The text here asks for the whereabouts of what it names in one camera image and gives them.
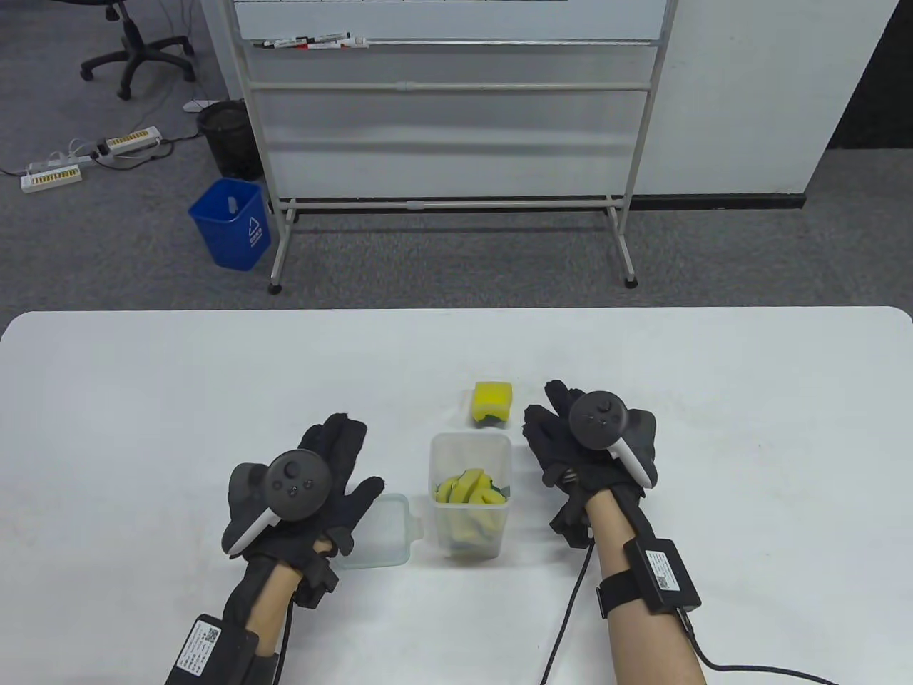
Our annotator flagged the person's left hand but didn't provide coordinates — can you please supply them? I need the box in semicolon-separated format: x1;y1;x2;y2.
243;412;386;572

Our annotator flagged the person's right hand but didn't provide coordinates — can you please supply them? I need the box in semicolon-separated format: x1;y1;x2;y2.
523;380;657;509

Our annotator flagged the clear plastic airtight container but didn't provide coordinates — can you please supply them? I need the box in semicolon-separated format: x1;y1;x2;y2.
428;432;516;566

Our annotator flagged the clear plastic container lid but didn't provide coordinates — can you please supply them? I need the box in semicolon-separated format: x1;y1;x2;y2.
334;494;427;570

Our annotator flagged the person's left forearm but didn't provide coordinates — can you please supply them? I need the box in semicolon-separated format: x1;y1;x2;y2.
239;560;307;685

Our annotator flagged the person's right forearm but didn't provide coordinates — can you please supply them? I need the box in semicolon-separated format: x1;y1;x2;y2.
583;491;710;685

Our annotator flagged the black white VR controller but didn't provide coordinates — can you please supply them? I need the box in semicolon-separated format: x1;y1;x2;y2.
567;389;658;491
223;450;332;559

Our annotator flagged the black wrist sensor box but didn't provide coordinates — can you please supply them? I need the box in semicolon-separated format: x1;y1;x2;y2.
623;539;703;616
165;614;259;685

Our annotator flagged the blue trash bin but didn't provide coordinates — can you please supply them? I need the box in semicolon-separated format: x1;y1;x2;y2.
188;178;272;272

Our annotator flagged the black mesh wastebasket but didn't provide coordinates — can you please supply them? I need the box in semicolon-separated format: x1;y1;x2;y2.
196;100;265;181

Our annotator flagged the white power strip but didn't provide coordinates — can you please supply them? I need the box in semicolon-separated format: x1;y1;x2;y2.
96;126;163;158
20;161;85;195

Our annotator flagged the white rolling whiteboard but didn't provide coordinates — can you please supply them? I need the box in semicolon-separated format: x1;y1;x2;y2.
201;0;682;295

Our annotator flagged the black office chair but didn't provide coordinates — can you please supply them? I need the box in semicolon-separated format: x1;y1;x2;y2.
80;0;197;101

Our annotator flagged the black wrist strap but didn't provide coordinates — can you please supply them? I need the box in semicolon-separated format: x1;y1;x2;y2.
596;569;646;620
246;646;282;685

